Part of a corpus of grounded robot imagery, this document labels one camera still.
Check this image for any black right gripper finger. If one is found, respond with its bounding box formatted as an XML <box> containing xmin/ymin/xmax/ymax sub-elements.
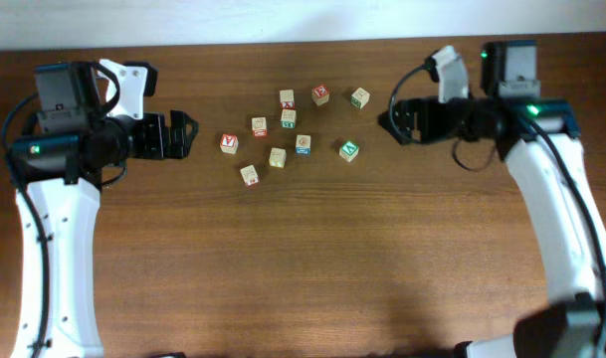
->
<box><xmin>381</xmin><ymin>122</ymin><xmax>413</xmax><ymax>145</ymax></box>
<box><xmin>378</xmin><ymin>100</ymin><xmax>407</xmax><ymax>130</ymax></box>

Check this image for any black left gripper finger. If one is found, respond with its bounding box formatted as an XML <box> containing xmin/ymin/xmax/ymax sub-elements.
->
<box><xmin>170</xmin><ymin>110</ymin><xmax>199</xmax><ymax>138</ymax></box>
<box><xmin>167</xmin><ymin>136</ymin><xmax>192</xmax><ymax>159</ymax></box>

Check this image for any green letter V block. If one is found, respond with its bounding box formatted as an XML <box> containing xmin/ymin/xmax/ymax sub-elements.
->
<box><xmin>339</xmin><ymin>141</ymin><xmax>359</xmax><ymax>162</ymax></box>

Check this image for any wooden block yellow side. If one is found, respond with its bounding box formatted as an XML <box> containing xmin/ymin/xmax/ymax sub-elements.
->
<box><xmin>269</xmin><ymin>147</ymin><xmax>287</xmax><ymax>168</ymax></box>

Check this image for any wooden block blue side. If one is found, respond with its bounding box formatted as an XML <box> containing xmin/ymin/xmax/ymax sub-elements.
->
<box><xmin>296</xmin><ymin>134</ymin><xmax>311</xmax><ymax>155</ymax></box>

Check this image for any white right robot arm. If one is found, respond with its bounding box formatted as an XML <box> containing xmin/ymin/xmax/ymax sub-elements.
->
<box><xmin>378</xmin><ymin>40</ymin><xmax>606</xmax><ymax>357</ymax></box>

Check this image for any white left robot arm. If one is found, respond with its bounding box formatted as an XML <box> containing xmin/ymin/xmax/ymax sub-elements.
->
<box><xmin>1</xmin><ymin>59</ymin><xmax>199</xmax><ymax>357</ymax></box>

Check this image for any wooden block green corner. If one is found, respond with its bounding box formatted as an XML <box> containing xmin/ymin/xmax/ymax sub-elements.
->
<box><xmin>350</xmin><ymin>88</ymin><xmax>370</xmax><ymax>109</ymax></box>

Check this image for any red letter A block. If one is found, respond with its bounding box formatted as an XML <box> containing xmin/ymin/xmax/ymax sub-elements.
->
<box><xmin>220</xmin><ymin>133</ymin><xmax>239</xmax><ymax>154</ymax></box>

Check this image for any wooden block red bottom edge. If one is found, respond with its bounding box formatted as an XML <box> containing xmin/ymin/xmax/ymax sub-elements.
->
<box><xmin>240</xmin><ymin>165</ymin><xmax>260</xmax><ymax>187</ymax></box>

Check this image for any red letter E block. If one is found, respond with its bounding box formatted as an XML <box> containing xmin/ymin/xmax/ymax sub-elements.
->
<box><xmin>311</xmin><ymin>85</ymin><xmax>330</xmax><ymax>105</ymax></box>

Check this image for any wooden block green side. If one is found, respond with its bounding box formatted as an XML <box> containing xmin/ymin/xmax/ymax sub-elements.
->
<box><xmin>281</xmin><ymin>109</ymin><xmax>297</xmax><ymax>128</ymax></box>

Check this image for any wooden block red X side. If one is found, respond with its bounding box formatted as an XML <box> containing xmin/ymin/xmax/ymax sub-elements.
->
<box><xmin>279</xmin><ymin>89</ymin><xmax>296</xmax><ymax>109</ymax></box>

